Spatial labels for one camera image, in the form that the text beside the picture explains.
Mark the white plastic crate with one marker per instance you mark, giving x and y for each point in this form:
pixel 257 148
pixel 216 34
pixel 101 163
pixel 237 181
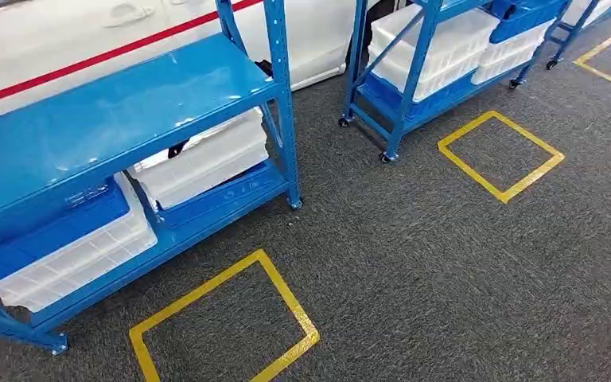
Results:
pixel 442 47
pixel 511 55
pixel 205 163
pixel 582 10
pixel 73 269

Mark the yellow tape floor square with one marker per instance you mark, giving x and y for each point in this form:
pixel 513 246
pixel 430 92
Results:
pixel 297 321
pixel 506 196

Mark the blue metal shelf rack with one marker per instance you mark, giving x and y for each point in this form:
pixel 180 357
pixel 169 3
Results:
pixel 405 95
pixel 100 116
pixel 569 31

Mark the white car with red stripe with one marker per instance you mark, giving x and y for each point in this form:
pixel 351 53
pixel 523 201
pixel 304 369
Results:
pixel 126 37

